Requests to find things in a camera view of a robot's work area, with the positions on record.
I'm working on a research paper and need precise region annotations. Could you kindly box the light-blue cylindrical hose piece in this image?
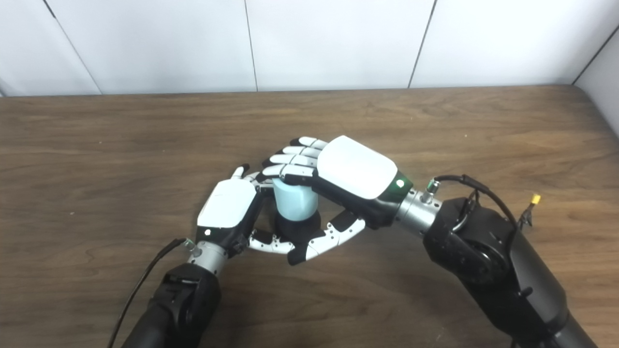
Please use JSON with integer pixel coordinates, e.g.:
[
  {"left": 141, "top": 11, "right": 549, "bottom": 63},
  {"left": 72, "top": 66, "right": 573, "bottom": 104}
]
[{"left": 272, "top": 178, "right": 320, "bottom": 223}]

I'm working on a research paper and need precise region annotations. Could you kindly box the thin wire with yellow plug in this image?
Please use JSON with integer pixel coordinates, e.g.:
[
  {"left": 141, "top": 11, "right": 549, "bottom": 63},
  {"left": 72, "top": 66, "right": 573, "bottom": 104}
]
[{"left": 517, "top": 194, "right": 542, "bottom": 228}]

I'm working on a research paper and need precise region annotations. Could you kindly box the black funnel-shaped nozzle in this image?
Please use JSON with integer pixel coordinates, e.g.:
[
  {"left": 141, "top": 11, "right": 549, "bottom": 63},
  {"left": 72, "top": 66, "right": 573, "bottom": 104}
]
[{"left": 274, "top": 213, "right": 322, "bottom": 252}]

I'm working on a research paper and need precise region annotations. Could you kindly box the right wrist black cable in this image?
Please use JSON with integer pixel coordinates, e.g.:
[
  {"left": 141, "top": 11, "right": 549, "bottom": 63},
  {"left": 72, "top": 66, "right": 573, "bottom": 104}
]
[{"left": 421, "top": 174, "right": 518, "bottom": 232}]

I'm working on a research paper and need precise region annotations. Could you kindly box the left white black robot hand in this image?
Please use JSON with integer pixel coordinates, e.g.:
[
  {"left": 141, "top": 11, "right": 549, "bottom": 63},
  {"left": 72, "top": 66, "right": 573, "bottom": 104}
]
[{"left": 196, "top": 164, "right": 295, "bottom": 257}]

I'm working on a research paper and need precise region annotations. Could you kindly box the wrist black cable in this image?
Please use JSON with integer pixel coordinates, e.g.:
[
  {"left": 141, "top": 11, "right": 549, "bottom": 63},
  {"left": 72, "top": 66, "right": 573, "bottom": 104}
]
[
  {"left": 421, "top": 174, "right": 518, "bottom": 232},
  {"left": 107, "top": 238, "right": 201, "bottom": 348}
]

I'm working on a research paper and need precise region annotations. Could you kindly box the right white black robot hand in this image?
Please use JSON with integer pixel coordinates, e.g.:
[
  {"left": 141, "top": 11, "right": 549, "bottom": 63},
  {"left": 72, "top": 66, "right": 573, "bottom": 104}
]
[{"left": 261, "top": 135, "right": 414, "bottom": 265}]

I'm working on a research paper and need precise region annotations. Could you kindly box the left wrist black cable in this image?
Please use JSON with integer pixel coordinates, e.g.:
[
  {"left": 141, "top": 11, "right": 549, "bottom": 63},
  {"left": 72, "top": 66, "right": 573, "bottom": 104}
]
[{"left": 107, "top": 238, "right": 201, "bottom": 348}]

